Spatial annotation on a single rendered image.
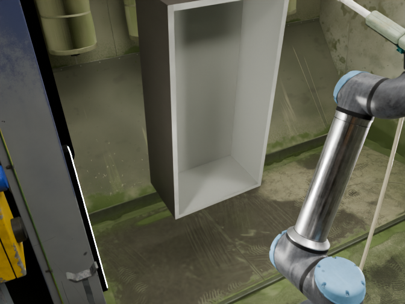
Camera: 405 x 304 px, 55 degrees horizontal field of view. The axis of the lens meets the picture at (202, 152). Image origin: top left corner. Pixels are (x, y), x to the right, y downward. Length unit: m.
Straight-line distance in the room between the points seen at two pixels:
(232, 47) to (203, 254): 1.32
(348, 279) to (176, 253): 1.56
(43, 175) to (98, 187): 1.68
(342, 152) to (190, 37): 1.12
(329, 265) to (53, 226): 0.92
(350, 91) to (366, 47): 2.56
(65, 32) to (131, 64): 0.69
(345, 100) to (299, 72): 2.59
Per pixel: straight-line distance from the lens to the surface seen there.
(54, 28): 2.79
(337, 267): 1.33
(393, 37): 1.52
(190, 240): 2.75
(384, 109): 1.21
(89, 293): 1.14
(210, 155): 2.60
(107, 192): 3.01
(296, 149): 3.63
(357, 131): 1.27
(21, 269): 0.85
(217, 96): 2.36
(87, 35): 2.81
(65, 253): 1.52
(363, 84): 1.24
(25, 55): 1.22
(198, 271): 2.54
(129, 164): 3.05
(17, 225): 0.85
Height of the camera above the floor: 1.83
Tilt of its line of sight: 28 degrees down
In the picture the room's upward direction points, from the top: 5 degrees counter-clockwise
